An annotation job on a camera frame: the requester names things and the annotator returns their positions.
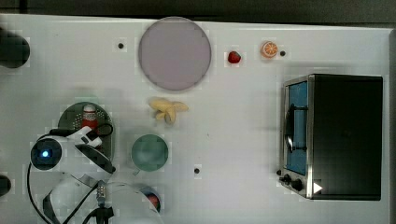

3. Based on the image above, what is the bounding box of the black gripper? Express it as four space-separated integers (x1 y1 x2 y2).
67 126 102 147

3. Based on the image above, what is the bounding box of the red ketchup bottle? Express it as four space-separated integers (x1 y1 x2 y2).
81 105 98 130

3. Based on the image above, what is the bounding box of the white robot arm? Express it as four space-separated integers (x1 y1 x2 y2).
28 124 164 224

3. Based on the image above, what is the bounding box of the green oval strainer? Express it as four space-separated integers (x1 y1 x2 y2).
58 102 115 161

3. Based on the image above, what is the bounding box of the green mug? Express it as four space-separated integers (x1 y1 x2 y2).
131 134 169 175

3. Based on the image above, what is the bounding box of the peeled banana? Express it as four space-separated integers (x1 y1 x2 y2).
148 98 189 125

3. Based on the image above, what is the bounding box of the red fruit in cup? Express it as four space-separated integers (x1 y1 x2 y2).
147 193 161 211

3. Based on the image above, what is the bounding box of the dark grey cup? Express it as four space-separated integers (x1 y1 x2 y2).
0 175 12 197

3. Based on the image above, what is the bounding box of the black pot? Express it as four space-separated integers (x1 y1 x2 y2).
0 29 31 68

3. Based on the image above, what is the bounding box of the round grey plate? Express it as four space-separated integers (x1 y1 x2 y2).
138 17 212 91

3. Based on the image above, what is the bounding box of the red strawberry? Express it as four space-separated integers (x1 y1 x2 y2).
228 51 242 63

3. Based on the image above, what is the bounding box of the orange slice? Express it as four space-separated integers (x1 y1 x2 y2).
261 41 278 59

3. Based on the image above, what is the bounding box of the silver black toaster oven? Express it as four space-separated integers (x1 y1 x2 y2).
276 74 383 201

